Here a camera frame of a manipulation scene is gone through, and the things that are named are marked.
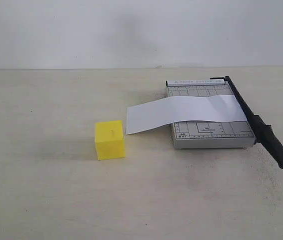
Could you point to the white paper strip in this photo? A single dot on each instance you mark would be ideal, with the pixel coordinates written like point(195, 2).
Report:
point(173, 109)

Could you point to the black cutter blade arm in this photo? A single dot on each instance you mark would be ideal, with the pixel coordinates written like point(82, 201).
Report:
point(263, 132)

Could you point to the grey paper cutter base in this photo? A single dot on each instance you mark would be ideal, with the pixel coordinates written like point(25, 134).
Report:
point(203, 134)

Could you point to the yellow cube block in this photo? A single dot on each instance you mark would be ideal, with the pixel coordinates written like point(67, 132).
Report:
point(109, 140)

